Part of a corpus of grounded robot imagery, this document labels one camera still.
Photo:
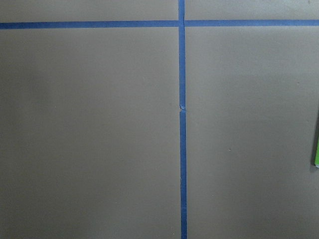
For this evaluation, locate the green highlighter pen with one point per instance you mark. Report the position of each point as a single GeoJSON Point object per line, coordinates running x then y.
{"type": "Point", "coordinates": [316, 145]}

